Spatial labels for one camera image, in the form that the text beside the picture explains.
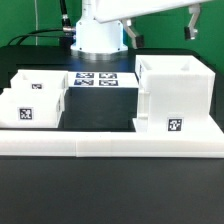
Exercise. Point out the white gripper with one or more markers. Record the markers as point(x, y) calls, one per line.
point(112, 10)

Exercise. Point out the white drawer cabinet box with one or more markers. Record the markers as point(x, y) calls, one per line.
point(174, 95)

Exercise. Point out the white drawer tray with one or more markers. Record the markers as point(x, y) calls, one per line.
point(40, 79)
point(31, 108)

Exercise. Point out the white front drawer tray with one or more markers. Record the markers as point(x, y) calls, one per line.
point(31, 108)

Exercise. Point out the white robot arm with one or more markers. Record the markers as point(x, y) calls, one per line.
point(99, 33)

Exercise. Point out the white marker tag plate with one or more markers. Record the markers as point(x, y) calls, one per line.
point(102, 80)

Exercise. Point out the white L-shaped fence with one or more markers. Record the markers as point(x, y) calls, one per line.
point(108, 144)

